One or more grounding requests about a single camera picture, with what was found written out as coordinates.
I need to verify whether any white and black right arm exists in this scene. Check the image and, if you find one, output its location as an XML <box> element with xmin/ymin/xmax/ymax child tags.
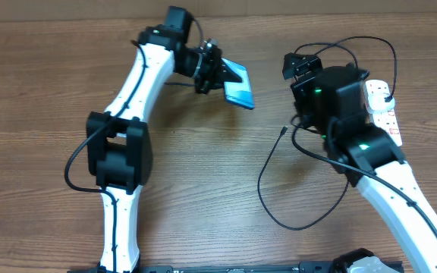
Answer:
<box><xmin>282</xmin><ymin>52</ymin><xmax>437</xmax><ymax>272</ymax></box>

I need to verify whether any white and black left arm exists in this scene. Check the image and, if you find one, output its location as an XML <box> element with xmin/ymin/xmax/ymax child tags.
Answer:
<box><xmin>85</xmin><ymin>6</ymin><xmax>255</xmax><ymax>272</ymax></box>

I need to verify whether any black USB charging cable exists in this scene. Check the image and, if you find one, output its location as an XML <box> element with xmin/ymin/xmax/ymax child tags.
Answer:
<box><xmin>256</xmin><ymin>36</ymin><xmax>398</xmax><ymax>231</ymax></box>

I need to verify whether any white power strip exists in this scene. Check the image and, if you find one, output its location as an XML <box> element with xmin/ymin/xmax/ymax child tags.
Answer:
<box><xmin>363</xmin><ymin>80</ymin><xmax>403</xmax><ymax>146</ymax></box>

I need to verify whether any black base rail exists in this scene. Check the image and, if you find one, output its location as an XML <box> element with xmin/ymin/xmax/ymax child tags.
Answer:
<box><xmin>66</xmin><ymin>259</ymin><xmax>405</xmax><ymax>273</ymax></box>

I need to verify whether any blue Samsung Galaxy smartphone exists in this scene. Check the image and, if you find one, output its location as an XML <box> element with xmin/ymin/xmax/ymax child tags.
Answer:
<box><xmin>222</xmin><ymin>58</ymin><xmax>255</xmax><ymax>110</ymax></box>

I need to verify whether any white USB wall charger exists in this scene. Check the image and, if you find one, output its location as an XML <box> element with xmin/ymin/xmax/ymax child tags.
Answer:
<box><xmin>365</xmin><ymin>93</ymin><xmax>395</xmax><ymax>114</ymax></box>

